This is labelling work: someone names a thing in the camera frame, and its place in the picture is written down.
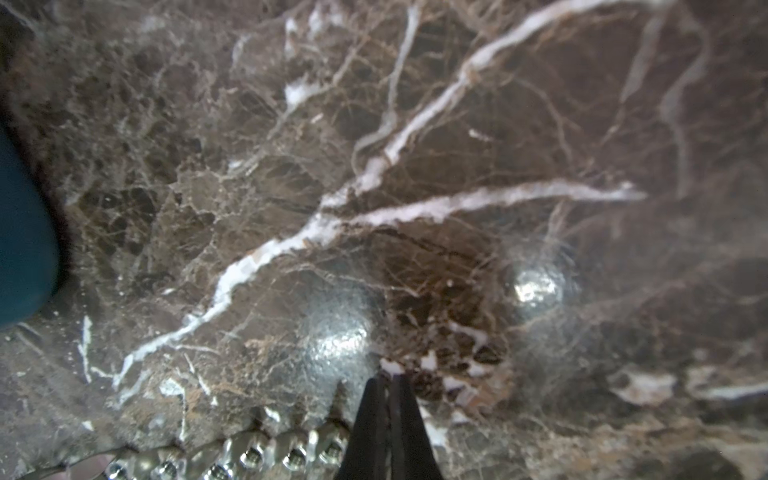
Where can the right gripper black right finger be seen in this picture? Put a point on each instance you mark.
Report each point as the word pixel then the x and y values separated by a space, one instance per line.
pixel 412 456

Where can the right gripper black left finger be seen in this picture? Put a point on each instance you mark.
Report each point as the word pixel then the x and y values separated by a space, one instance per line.
pixel 366 453

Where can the teal plastic storage box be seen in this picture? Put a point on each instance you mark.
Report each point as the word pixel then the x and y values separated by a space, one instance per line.
pixel 30 254

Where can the row of table wing nuts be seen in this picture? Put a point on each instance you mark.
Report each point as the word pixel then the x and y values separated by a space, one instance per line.
pixel 251 454

